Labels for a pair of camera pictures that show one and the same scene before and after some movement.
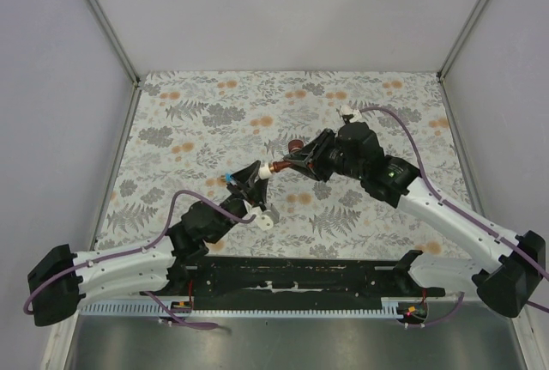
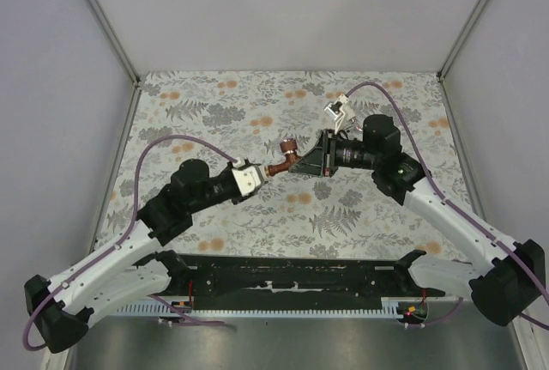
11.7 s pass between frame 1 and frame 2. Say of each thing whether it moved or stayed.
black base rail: stayed
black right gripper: stayed
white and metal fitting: moved
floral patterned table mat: stayed
